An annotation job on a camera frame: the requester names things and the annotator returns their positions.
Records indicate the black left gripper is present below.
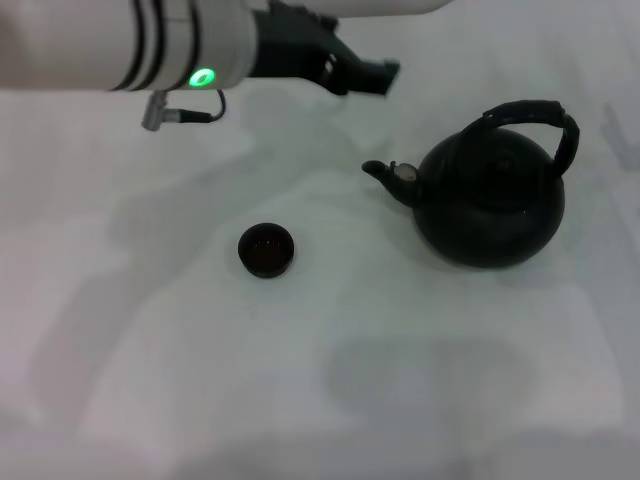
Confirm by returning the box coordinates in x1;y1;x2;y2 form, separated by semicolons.
244;1;402;99

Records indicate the black round teapot with handle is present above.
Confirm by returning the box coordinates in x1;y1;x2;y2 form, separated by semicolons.
360;99;581;270

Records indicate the small black teacup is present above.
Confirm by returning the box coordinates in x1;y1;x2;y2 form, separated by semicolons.
237;222;295;279

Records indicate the dark left wrist cable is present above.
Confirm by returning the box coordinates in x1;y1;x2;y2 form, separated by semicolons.
141;88;227;132

